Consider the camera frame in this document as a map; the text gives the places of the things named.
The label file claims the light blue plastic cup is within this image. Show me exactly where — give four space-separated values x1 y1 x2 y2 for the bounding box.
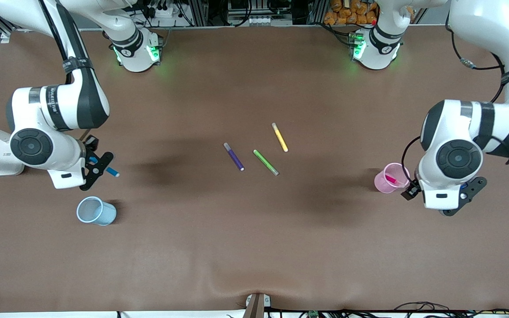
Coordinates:
76 197 117 226

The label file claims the black cable bundle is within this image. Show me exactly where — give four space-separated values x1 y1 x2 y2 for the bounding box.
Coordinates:
391 302 509 318

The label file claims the pink plastic cup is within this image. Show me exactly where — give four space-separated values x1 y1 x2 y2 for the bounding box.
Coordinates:
374 163 410 194

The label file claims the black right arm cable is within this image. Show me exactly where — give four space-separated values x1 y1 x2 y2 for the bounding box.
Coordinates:
38 0 75 84

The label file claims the orange snack bags pile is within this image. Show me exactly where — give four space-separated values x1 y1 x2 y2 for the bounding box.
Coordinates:
324 0 380 25

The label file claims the purple marker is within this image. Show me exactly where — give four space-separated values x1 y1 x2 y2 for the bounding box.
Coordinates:
224 142 245 171

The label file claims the white power strip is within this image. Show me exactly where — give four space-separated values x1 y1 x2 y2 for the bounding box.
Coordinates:
154 4 181 19

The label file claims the blue marker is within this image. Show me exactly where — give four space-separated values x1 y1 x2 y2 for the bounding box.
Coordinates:
88 156 120 178

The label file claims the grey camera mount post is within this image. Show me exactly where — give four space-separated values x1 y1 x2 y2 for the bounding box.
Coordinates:
243 292 272 318

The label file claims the green marker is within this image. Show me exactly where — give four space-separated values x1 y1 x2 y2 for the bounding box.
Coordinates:
253 149 279 176

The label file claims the yellow marker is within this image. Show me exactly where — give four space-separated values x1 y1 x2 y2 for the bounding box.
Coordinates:
272 123 289 152

